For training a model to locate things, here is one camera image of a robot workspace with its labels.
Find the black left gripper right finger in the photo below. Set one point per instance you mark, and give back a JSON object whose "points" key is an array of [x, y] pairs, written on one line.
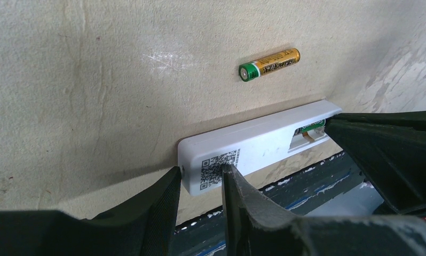
{"points": [[256, 225]]}

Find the green black AAA battery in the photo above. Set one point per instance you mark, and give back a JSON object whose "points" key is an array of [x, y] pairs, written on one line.
{"points": [[310, 127]]}

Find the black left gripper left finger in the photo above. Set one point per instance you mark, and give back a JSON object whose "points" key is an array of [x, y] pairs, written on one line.
{"points": [[142, 225]]}

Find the gold green AAA battery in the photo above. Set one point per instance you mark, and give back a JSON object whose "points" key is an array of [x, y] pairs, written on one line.
{"points": [[268, 64]]}

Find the white remote control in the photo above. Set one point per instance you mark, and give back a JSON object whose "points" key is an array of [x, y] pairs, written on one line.
{"points": [[251, 145]]}

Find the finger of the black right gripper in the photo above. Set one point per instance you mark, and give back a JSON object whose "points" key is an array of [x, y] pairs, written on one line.
{"points": [[390, 149]]}

